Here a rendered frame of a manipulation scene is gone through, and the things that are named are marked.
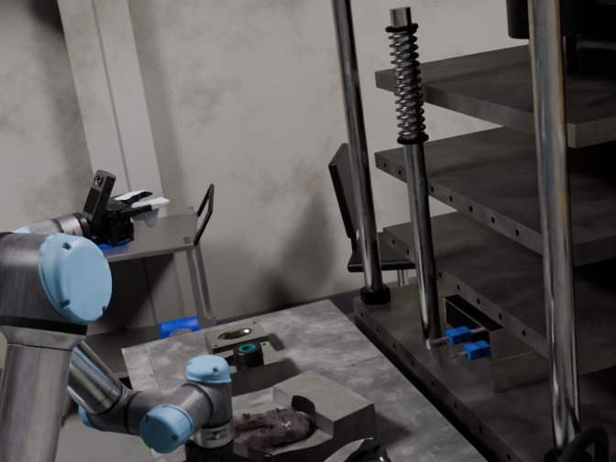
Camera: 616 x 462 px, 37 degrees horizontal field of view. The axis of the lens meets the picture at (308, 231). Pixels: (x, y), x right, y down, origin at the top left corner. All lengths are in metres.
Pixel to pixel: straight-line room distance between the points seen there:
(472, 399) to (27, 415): 1.43
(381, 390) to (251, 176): 2.39
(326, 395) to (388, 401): 0.23
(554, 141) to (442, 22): 3.11
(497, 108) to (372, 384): 0.82
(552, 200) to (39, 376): 1.05
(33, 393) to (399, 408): 1.31
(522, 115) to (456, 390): 0.78
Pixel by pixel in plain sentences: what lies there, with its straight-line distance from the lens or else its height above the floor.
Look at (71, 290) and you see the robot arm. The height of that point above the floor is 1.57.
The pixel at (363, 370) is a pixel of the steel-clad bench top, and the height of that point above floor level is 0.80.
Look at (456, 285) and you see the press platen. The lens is 2.53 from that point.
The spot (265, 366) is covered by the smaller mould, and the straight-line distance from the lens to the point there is 2.56.
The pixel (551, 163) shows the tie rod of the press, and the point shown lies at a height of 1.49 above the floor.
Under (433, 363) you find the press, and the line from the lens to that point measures 2.64.
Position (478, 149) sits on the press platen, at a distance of 2.82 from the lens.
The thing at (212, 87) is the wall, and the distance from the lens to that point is 4.60.
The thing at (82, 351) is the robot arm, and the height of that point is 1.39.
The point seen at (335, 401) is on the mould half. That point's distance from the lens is 2.23.
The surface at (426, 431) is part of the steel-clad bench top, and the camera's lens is 2.29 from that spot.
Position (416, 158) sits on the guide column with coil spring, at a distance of 2.54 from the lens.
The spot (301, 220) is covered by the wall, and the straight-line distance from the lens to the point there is 4.82.
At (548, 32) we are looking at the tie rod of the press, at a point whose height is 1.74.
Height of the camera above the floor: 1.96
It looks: 18 degrees down
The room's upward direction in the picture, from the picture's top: 8 degrees counter-clockwise
